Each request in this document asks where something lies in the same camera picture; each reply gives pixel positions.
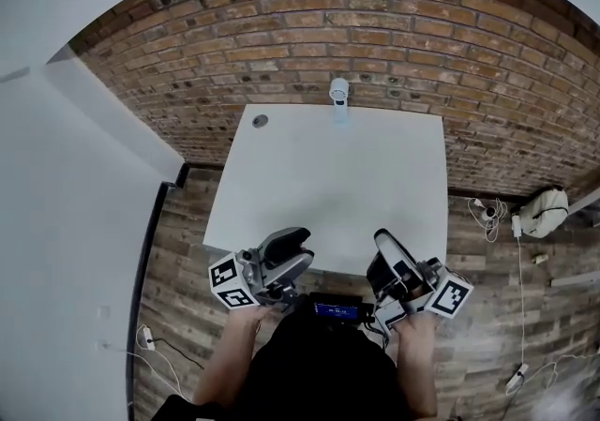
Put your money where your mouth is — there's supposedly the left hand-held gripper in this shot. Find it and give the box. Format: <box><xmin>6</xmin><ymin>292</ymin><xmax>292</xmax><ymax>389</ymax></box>
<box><xmin>208</xmin><ymin>227</ymin><xmax>315</xmax><ymax>312</ymax></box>

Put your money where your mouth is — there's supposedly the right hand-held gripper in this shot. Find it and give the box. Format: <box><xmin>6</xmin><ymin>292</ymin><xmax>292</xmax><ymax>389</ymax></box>
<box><xmin>365</xmin><ymin>229</ymin><xmax>474</xmax><ymax>334</ymax></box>

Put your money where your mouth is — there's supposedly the person's right forearm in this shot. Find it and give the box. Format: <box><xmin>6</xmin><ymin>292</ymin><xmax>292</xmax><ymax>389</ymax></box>
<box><xmin>396</xmin><ymin>313</ymin><xmax>442</xmax><ymax>421</ymax></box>

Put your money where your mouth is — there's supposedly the person's left forearm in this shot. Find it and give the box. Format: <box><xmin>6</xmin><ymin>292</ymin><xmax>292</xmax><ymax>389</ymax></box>
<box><xmin>192</xmin><ymin>305</ymin><xmax>278</xmax><ymax>406</ymax></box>

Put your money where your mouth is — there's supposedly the black device with blue screen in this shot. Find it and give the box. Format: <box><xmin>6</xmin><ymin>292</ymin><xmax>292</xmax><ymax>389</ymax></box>
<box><xmin>308</xmin><ymin>292</ymin><xmax>376</xmax><ymax>325</ymax></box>

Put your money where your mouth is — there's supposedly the person's black clothing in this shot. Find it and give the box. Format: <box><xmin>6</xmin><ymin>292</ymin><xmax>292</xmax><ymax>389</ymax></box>
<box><xmin>161</xmin><ymin>310</ymin><xmax>413</xmax><ymax>421</ymax></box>

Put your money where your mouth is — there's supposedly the white fabric bag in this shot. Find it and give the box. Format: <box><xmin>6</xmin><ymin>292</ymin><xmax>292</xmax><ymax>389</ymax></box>
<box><xmin>517</xmin><ymin>187</ymin><xmax>570</xmax><ymax>239</ymax></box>

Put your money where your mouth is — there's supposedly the white plug block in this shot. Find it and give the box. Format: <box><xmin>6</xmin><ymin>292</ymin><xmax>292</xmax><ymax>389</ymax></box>
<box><xmin>505</xmin><ymin>362</ymin><xmax>531</xmax><ymax>395</ymax></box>

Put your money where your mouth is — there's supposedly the coiled white cable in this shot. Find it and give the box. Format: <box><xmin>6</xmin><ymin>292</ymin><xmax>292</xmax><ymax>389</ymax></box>
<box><xmin>467</xmin><ymin>196</ymin><xmax>509</xmax><ymax>243</ymax></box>

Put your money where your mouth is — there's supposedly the long white cable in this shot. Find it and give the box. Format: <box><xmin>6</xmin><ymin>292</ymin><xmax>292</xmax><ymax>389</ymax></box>
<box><xmin>516</xmin><ymin>234</ymin><xmax>527</xmax><ymax>367</ymax></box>

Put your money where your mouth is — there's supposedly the black floor cable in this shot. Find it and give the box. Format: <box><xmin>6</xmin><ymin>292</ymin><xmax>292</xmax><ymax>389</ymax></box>
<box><xmin>151</xmin><ymin>338</ymin><xmax>205</xmax><ymax>371</ymax></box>

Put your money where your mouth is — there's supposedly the thin white floor cable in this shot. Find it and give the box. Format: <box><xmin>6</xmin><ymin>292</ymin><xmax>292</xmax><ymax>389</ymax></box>
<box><xmin>100</xmin><ymin>343</ymin><xmax>182</xmax><ymax>393</ymax></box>

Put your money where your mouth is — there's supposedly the white metal frame table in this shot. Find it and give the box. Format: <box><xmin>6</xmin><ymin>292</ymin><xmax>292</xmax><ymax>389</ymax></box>
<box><xmin>550</xmin><ymin>187</ymin><xmax>600</xmax><ymax>288</ymax></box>

